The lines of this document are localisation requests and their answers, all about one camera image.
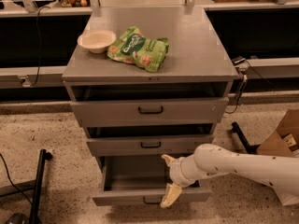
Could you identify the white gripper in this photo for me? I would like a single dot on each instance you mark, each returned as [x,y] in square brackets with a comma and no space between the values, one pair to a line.
[177,171]

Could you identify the grey bottom drawer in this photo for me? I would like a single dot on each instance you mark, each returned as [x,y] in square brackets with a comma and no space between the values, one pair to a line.
[128,180]

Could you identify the grey drawer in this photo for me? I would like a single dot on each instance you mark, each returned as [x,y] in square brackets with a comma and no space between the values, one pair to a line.
[128,180]
[145,140]
[136,105]

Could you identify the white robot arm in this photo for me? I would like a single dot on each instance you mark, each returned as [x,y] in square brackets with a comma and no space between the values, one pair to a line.
[208,161]

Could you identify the grey middle drawer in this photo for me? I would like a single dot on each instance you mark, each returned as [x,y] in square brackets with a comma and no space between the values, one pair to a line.
[145,140]

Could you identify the grey top drawer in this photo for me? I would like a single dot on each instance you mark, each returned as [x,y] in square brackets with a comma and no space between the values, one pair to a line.
[136,105]

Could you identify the grey drawer cabinet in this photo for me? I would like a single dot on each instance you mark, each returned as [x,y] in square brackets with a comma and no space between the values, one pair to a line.
[195,54]

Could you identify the black stand leg right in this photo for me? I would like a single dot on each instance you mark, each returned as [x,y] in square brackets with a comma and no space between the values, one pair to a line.
[236,129]

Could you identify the black stand leg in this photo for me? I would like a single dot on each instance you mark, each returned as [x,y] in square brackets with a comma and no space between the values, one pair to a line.
[44,156]
[236,129]

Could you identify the cardboard box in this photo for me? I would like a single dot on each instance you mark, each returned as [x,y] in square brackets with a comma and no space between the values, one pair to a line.
[283,143]

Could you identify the black stand leg left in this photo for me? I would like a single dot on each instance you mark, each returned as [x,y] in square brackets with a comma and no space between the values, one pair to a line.
[44,156]

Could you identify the green snack bag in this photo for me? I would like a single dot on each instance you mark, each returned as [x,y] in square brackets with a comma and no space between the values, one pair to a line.
[133,48]

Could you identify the black power adapter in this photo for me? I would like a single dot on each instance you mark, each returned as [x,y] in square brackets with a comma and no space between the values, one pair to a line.
[238,60]

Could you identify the white bowl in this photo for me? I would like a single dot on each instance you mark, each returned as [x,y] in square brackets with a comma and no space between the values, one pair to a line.
[96,41]

